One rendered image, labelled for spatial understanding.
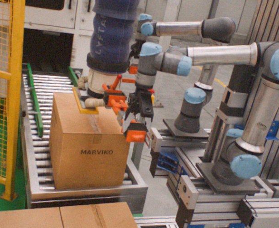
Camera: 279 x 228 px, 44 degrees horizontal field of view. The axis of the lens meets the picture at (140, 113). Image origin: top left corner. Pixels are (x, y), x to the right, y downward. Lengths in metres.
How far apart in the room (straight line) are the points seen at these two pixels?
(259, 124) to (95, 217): 1.06
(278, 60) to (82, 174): 1.29
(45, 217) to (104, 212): 0.32
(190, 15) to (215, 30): 9.70
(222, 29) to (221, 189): 0.82
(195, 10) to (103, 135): 9.86
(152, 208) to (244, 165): 1.74
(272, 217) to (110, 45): 1.10
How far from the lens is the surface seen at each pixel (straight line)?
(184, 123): 1.99
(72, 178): 2.10
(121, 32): 1.76
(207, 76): 2.05
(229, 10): 12.17
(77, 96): 1.96
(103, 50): 1.78
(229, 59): 1.43
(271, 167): 1.99
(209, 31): 1.88
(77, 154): 2.02
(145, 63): 1.28
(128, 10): 1.76
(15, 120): 2.64
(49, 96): 3.48
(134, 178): 2.30
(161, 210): 3.08
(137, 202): 2.26
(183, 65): 1.28
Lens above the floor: 1.84
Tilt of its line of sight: 22 degrees down
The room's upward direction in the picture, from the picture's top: 12 degrees clockwise
